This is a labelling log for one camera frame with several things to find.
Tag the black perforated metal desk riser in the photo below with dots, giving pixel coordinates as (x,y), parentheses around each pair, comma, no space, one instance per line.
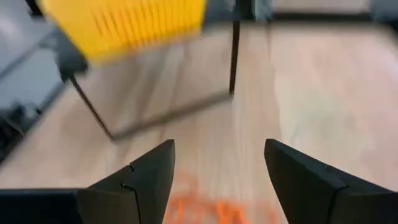
(234,56)

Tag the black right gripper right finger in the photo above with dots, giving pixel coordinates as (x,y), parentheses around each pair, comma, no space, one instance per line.
(317,199)

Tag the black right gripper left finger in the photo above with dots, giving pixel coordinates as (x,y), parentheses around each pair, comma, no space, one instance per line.
(143,196)

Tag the black aluminium table frame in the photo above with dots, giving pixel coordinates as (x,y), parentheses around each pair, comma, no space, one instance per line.
(320,17)

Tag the yellow plastic mesh basket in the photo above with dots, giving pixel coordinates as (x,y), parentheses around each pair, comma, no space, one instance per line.
(124,28)

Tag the orange rubber band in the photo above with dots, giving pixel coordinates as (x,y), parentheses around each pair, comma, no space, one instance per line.
(186,208)

